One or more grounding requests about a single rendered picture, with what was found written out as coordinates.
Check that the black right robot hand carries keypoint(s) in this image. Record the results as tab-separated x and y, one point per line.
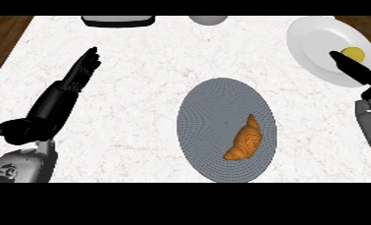
355	68

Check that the grey round object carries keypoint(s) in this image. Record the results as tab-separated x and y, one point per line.
208	20

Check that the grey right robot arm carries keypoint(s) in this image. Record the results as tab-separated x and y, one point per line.
364	117

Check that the yellow lemon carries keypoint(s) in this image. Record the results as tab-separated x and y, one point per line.
355	53

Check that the brown croissant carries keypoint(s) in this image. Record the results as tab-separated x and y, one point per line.
244	140

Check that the grey oval placemat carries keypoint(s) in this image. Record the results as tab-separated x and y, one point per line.
219	117

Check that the white round plate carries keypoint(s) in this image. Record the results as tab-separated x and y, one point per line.
318	44

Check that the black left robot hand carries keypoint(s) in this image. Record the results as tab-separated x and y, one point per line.
53	104

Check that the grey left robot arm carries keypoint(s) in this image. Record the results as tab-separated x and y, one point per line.
27	165

